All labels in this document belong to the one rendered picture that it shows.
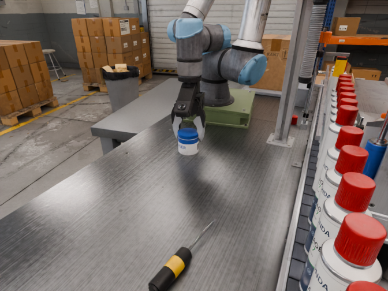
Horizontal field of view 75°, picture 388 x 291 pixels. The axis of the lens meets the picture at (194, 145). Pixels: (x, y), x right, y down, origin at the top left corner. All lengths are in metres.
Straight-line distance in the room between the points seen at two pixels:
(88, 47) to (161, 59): 1.69
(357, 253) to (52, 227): 0.57
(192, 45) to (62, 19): 6.50
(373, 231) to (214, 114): 0.84
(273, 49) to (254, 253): 1.16
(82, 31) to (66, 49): 2.57
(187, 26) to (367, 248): 0.63
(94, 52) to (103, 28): 0.42
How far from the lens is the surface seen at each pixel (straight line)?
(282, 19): 5.23
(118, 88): 3.25
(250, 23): 0.96
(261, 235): 0.59
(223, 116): 1.04
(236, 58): 0.96
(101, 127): 1.10
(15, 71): 3.87
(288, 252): 0.51
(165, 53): 5.73
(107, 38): 4.50
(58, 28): 7.28
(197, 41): 0.75
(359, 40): 4.68
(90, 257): 0.57
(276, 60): 1.51
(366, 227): 0.27
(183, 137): 0.80
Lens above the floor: 1.25
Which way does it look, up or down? 28 degrees down
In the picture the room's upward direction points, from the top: straight up
